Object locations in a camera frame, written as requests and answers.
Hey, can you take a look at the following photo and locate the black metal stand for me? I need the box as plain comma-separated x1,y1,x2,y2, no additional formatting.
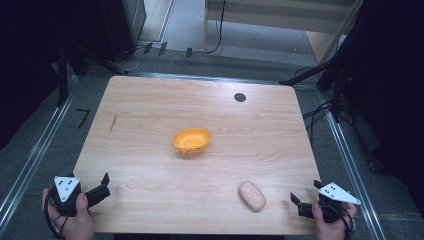
55,44,70,108

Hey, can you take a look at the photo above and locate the pale pink oval soap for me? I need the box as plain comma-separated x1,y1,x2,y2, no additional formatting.
237,180,267,213

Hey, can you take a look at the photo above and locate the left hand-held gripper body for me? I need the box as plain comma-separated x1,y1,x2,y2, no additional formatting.
49,175,111,218

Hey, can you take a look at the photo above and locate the bundle of black floor cables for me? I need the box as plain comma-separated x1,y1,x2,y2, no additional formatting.
300,99,335,141

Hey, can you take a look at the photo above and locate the person's right hand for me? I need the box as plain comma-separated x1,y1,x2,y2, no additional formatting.
311,201,359,240

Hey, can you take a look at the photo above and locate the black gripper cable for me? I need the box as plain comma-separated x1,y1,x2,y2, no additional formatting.
43,188,70,240
319,199,355,236

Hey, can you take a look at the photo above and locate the person's left hand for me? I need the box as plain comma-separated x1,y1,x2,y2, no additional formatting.
41,188,96,240

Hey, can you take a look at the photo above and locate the dark curtain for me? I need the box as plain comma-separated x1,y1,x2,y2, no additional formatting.
0,0,104,151
328,0,424,218

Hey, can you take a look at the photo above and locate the dark cabinet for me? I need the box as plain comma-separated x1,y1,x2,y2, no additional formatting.
99,0,148,63

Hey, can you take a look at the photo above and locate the black stand leg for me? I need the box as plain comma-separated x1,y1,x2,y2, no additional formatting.
68,42,130,76
279,59,338,87

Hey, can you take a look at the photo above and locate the white cable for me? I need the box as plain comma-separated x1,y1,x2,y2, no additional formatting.
123,45,148,73

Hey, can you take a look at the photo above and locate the metal floor rail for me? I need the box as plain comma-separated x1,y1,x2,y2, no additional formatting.
0,75,80,226
318,92,388,240

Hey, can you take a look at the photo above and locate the light wooden furniture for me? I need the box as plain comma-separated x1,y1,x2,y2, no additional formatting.
202,0,365,65

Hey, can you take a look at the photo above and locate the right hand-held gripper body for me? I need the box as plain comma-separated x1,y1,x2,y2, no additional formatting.
297,181,362,224

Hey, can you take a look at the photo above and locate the black hanging cable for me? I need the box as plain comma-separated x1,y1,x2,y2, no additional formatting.
203,0,227,55

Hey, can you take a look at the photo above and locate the orange plastic bowl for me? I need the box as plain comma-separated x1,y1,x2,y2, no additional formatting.
171,127,213,156

